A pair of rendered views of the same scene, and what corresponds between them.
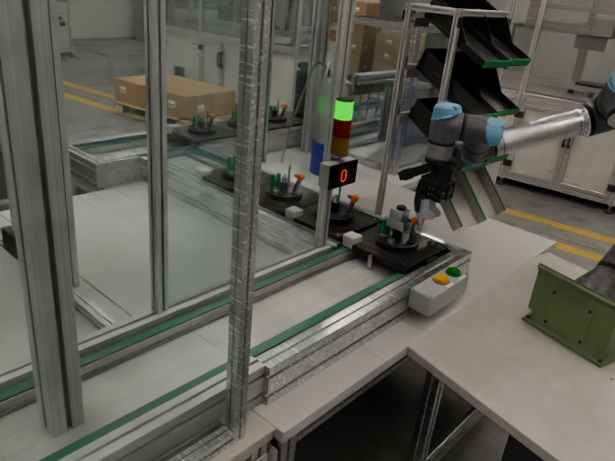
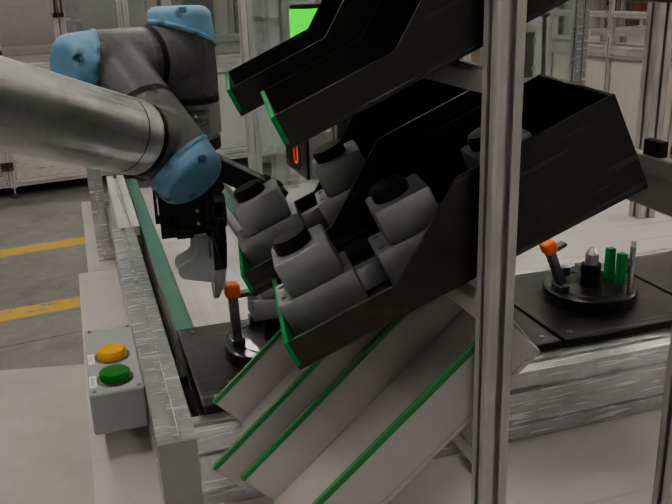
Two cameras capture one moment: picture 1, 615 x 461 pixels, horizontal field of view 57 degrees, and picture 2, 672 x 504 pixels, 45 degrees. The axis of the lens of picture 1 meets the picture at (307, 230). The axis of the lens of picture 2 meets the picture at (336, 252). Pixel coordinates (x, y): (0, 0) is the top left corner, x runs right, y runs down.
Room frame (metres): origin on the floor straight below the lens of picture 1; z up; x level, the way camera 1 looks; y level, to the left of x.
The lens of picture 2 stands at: (2.24, -1.08, 1.45)
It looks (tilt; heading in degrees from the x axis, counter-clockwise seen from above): 19 degrees down; 122
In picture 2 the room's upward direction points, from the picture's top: 2 degrees counter-clockwise
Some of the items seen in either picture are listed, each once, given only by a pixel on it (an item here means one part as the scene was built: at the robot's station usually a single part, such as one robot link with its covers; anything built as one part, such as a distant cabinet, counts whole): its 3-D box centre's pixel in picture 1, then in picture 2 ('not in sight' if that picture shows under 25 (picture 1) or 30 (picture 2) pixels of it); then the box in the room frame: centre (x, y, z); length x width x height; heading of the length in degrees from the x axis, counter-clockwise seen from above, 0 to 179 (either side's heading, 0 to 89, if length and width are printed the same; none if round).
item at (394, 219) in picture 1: (397, 215); (279, 287); (1.64, -0.27, 1.06); 0.08 x 0.04 x 0.07; 49
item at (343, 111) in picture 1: (343, 109); (306, 26); (1.56, -0.07, 1.38); 0.05 x 0.05 x 0.05
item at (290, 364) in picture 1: (381, 308); (147, 326); (1.32, -0.22, 0.91); 0.89 x 0.06 x 0.11; 140
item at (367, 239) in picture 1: (394, 245); (276, 355); (1.63, -0.28, 0.96); 0.24 x 0.24 x 0.02; 50
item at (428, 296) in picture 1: (438, 289); (114, 374); (1.43, -0.39, 0.93); 0.21 x 0.07 x 0.06; 140
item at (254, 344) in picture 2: (395, 240); (275, 342); (1.63, -0.28, 0.98); 0.14 x 0.14 x 0.02
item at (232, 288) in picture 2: (411, 228); (240, 308); (1.60, -0.31, 1.04); 0.04 x 0.02 x 0.08; 50
